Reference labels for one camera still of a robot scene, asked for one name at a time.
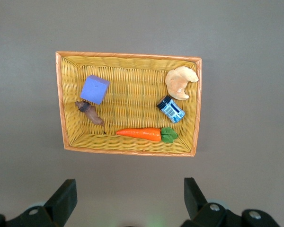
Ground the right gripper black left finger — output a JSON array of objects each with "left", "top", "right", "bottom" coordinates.
[{"left": 7, "top": 179, "right": 78, "bottom": 227}]

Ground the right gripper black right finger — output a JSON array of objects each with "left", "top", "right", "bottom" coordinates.
[{"left": 183, "top": 177, "right": 228, "bottom": 227}]

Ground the orange toy carrot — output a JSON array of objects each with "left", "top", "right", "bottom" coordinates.
[{"left": 115, "top": 126, "right": 179, "bottom": 144}]

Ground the brown toy root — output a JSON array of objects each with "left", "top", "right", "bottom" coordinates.
[{"left": 74, "top": 100, "right": 107, "bottom": 135}]

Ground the small blue labelled jar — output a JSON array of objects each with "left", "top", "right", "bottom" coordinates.
[{"left": 156, "top": 95, "right": 186, "bottom": 124}]

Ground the purple foam cube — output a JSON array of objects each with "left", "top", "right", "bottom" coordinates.
[{"left": 80, "top": 74, "right": 111, "bottom": 105}]

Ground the toy croissant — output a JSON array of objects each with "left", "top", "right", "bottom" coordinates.
[{"left": 165, "top": 66, "right": 200, "bottom": 101}]

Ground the yellow wicker tray orange rim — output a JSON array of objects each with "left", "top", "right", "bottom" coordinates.
[{"left": 55, "top": 51, "right": 203, "bottom": 157}]

